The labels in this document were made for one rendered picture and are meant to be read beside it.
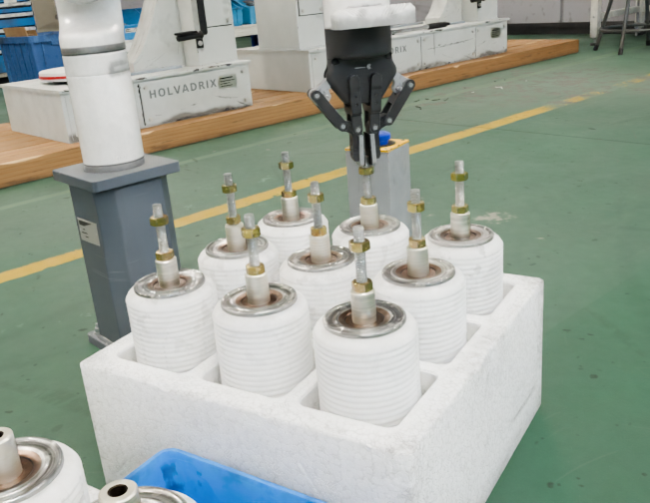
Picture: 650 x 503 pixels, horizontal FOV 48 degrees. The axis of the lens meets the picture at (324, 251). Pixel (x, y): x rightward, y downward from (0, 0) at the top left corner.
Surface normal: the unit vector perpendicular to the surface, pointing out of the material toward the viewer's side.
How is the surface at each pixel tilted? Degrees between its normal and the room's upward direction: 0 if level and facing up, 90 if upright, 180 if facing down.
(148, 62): 90
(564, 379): 0
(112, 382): 90
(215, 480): 88
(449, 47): 90
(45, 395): 0
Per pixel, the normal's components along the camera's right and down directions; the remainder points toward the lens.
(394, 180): 0.85, 0.11
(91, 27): -0.02, -0.78
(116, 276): -0.04, 0.35
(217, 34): 0.67, 0.20
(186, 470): -0.54, 0.30
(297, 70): -0.73, 0.29
